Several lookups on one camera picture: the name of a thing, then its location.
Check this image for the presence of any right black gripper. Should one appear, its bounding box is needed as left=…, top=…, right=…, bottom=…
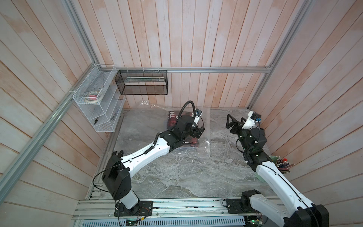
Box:
left=227, top=114, right=252, bottom=155

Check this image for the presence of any red black plaid shirt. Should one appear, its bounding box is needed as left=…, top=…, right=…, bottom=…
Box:
left=166, top=110, right=199, bottom=147

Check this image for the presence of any clear plastic vacuum bag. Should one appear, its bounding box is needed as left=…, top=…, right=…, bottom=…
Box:
left=138, top=101, right=211, bottom=157

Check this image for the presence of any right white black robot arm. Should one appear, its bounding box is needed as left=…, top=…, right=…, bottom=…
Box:
left=226, top=111, right=330, bottom=227

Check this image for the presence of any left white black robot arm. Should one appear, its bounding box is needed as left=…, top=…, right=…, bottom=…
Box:
left=101, top=109, right=205, bottom=214

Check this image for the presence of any green cup with pencils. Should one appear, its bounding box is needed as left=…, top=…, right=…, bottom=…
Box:
left=249, top=152, right=291, bottom=173

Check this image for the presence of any tape roll on shelf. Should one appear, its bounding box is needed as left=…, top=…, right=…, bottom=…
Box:
left=84, top=91, right=104, bottom=104

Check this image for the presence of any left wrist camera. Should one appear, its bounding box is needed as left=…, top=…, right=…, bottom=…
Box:
left=195, top=109, right=202, bottom=117

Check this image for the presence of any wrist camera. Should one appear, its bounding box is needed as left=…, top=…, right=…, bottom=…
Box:
left=195, top=109, right=202, bottom=117
left=248, top=111, right=261, bottom=122

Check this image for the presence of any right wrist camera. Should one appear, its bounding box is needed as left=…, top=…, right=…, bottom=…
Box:
left=248, top=111, right=261, bottom=122

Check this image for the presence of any black wire mesh basket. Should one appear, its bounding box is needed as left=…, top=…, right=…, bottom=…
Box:
left=114, top=70, right=168, bottom=95

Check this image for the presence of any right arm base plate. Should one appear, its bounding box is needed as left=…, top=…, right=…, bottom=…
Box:
left=224, top=198, right=260, bottom=214

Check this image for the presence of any white wire mesh shelf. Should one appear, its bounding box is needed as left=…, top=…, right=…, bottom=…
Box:
left=73, top=64, right=125, bottom=132

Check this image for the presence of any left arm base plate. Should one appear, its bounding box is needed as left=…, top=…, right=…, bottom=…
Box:
left=114, top=201, right=153, bottom=217

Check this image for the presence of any aluminium front rail frame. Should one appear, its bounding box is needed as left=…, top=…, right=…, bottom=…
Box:
left=72, top=196, right=283, bottom=227

